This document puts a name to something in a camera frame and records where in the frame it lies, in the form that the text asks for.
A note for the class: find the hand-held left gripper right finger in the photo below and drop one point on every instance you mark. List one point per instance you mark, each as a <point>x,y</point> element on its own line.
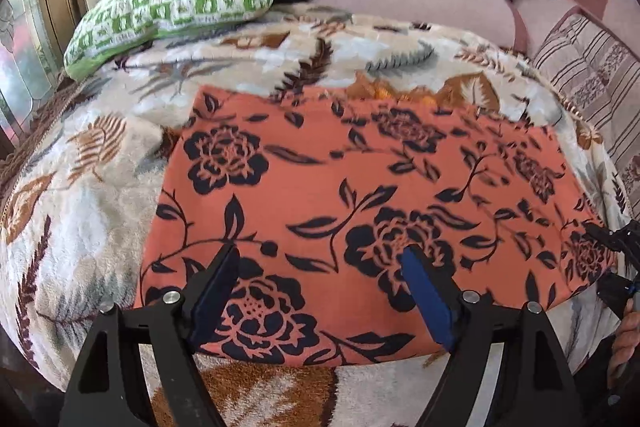
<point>427,297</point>

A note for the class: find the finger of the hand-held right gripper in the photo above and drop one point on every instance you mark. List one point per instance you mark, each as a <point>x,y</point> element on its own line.
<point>612,238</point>

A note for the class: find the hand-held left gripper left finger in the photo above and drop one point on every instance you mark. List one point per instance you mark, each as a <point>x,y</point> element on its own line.
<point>215,292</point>

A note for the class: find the striped beige cushion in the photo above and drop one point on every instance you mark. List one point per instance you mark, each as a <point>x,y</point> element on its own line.
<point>595,77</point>

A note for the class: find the leaf-printed fleece blanket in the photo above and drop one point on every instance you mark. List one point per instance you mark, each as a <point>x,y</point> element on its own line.
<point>95,187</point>

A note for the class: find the window with dark frame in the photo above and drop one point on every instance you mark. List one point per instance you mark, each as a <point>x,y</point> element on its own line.
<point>30,57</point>

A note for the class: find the yellow orange cloth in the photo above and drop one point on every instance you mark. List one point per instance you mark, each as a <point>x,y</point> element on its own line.
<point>400,96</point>

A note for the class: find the orange floral garment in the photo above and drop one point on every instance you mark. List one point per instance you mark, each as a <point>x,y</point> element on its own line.
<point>320,187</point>

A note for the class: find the person's right hand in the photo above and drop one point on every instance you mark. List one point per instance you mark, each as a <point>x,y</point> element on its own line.
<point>625,342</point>

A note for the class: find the green white patterned pillow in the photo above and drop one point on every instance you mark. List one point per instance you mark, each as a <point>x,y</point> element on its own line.
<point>170,2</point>

